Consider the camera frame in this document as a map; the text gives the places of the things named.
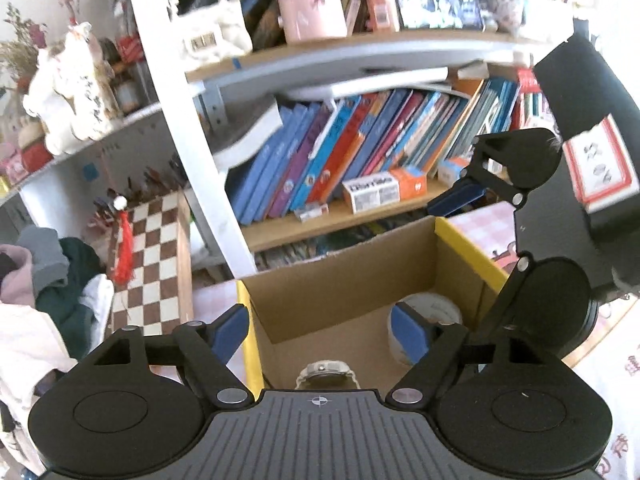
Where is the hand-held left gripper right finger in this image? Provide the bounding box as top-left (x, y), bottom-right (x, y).
top-left (389, 303), bottom-right (569, 407)

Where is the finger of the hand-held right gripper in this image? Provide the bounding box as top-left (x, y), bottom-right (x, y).
top-left (475, 255), bottom-right (534, 334)
top-left (427, 133), bottom-right (529, 217)

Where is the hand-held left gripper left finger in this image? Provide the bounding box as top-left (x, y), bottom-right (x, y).
top-left (75, 304), bottom-right (253, 409)

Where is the white tape roll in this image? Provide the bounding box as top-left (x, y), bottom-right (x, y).
top-left (387, 292), bottom-right (464, 367)

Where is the beige wrist watch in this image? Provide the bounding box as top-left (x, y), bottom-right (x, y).
top-left (295, 360), bottom-right (361, 391)

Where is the yellow cardboard box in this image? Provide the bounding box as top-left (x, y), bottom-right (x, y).
top-left (235, 216), bottom-right (513, 396)

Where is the pink checked desktop mat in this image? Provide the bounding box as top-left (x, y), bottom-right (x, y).
top-left (190, 200), bottom-right (640, 480)

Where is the small white orange box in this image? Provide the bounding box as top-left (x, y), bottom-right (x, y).
top-left (437, 156), bottom-right (474, 184)

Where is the orange white long carton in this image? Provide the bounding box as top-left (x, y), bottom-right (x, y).
top-left (341, 167), bottom-right (429, 214)

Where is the brown white chessboard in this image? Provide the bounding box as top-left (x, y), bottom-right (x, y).
top-left (107, 192), bottom-right (195, 336)

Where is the red tassel charm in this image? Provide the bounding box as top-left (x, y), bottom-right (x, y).
top-left (110, 195), bottom-right (137, 286)

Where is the red thick book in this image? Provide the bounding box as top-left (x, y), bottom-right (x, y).
top-left (515, 67), bottom-right (544, 97)

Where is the row of blue purple books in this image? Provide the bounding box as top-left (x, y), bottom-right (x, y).
top-left (225, 77), bottom-right (521, 226)

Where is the small white pink packet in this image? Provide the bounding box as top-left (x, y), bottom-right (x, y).
top-left (294, 203), bottom-right (330, 222)

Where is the clear pen holder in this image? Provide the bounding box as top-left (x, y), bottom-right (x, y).
top-left (479, 0), bottom-right (527, 34)

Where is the thick white book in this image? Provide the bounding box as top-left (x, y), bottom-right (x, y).
top-left (209, 96), bottom-right (286, 172)

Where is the pile of clothes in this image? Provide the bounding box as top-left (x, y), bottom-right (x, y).
top-left (0, 225), bottom-right (117, 473)

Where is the white bookshelf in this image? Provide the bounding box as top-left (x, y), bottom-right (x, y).
top-left (0, 0), bottom-right (577, 281)

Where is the pink printed container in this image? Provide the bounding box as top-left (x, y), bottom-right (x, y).
top-left (265, 0), bottom-right (349, 44)

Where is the white plush toy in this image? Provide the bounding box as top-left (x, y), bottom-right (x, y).
top-left (22, 22), bottom-right (124, 157)

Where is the dried flower bunch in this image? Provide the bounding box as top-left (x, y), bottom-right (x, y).
top-left (0, 2), bottom-right (52, 92)

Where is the white pearl handle handbag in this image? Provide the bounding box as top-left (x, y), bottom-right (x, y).
top-left (167, 0), bottom-right (254, 62)

